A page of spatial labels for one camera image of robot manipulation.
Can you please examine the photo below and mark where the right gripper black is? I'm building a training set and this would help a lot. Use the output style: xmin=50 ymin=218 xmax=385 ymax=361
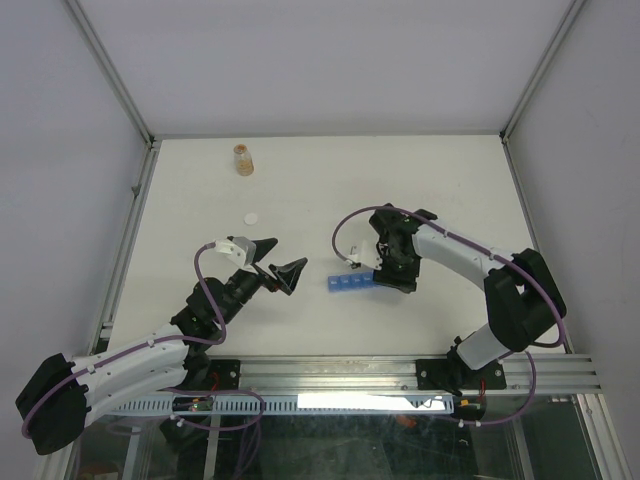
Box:
xmin=372 ymin=244 xmax=420 ymax=291

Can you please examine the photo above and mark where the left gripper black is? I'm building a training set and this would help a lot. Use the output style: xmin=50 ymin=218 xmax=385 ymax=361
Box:
xmin=218 ymin=238 xmax=306 ymax=324

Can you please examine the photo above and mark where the white bottle cap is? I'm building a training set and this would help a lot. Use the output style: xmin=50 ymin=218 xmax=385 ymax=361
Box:
xmin=244 ymin=213 xmax=258 ymax=226

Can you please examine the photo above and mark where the blue weekly pill organizer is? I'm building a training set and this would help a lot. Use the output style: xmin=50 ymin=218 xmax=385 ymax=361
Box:
xmin=327 ymin=271 xmax=376 ymax=293

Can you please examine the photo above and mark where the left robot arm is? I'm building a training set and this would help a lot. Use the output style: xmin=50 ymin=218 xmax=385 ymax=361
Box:
xmin=15 ymin=236 xmax=308 ymax=456

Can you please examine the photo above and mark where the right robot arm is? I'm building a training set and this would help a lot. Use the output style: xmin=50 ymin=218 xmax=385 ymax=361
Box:
xmin=369 ymin=204 xmax=566 ymax=395

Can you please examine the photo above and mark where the amber pill bottle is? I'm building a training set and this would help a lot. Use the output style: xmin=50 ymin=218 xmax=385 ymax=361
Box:
xmin=233 ymin=144 xmax=254 ymax=176

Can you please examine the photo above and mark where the small status circuit board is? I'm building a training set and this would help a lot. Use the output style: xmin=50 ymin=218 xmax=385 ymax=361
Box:
xmin=172 ymin=396 xmax=216 ymax=413

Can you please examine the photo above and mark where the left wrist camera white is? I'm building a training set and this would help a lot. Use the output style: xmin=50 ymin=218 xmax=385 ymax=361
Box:
xmin=213 ymin=236 xmax=257 ymax=268

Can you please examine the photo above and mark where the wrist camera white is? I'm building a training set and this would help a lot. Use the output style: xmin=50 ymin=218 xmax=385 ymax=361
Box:
xmin=346 ymin=240 xmax=382 ymax=270
xmin=213 ymin=236 xmax=257 ymax=268

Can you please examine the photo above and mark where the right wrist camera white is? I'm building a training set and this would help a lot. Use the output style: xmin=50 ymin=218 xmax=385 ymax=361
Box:
xmin=346 ymin=240 xmax=382 ymax=270

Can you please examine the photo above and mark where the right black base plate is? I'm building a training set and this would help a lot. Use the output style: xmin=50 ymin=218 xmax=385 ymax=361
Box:
xmin=415 ymin=358 xmax=507 ymax=395

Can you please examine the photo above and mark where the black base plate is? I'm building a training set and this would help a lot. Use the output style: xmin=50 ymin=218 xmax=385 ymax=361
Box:
xmin=200 ymin=359 xmax=241 ymax=391
xmin=415 ymin=358 xmax=507 ymax=395

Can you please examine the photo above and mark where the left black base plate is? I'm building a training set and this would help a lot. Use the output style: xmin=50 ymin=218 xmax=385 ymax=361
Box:
xmin=200 ymin=359 xmax=241 ymax=391

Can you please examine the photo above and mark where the slotted grey cable duct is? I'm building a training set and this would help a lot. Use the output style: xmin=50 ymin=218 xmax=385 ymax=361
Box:
xmin=112 ymin=393 xmax=454 ymax=417

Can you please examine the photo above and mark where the aluminium mounting rail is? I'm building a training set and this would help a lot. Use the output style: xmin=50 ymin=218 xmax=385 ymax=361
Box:
xmin=227 ymin=353 xmax=602 ymax=396

